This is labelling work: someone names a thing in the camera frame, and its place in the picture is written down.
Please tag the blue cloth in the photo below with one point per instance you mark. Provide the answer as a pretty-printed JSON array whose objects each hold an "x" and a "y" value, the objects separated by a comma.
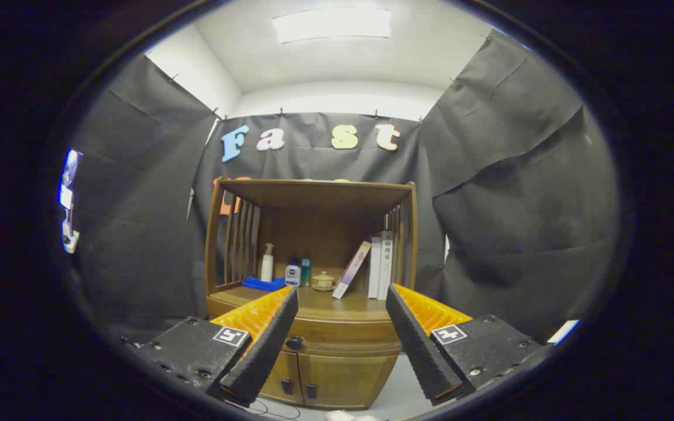
[{"x": 262, "y": 283}]

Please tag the wooden cabinet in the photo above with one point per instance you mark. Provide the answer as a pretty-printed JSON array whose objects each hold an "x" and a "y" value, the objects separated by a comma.
[{"x": 343, "y": 380}]

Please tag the white bottle blue cap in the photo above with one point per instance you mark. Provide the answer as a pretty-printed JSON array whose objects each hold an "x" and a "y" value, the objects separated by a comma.
[{"x": 292, "y": 276}]

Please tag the beige lidded tea cup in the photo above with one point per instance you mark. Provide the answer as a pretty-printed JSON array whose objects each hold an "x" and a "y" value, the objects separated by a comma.
[{"x": 323, "y": 282}]

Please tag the white equipment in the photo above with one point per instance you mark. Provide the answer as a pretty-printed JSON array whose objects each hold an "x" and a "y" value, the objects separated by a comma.
[{"x": 69, "y": 199}]

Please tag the teal clear bottle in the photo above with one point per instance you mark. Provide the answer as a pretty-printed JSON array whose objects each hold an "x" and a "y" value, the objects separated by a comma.
[{"x": 306, "y": 273}]

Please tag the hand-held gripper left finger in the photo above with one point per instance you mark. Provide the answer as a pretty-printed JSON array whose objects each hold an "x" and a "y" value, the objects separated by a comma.
[{"x": 267, "y": 345}]

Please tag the wooden drawer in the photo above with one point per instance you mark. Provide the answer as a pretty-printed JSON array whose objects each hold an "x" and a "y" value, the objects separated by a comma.
[{"x": 343, "y": 333}]

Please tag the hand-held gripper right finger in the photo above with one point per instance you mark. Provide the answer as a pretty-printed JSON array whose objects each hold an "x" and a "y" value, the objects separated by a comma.
[{"x": 419, "y": 345}]

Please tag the white book printed spine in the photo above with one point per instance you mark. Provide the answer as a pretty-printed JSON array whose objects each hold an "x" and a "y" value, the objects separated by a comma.
[{"x": 386, "y": 269}]

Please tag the purple book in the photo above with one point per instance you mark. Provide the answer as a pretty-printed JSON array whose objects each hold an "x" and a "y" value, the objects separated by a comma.
[{"x": 351, "y": 270}]

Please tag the wooden countertop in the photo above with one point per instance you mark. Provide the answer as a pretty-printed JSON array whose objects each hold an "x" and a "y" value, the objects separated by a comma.
[{"x": 319, "y": 302}]

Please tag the white pump bottle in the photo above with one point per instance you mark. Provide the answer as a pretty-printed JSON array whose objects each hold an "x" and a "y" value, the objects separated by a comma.
[{"x": 267, "y": 268}]

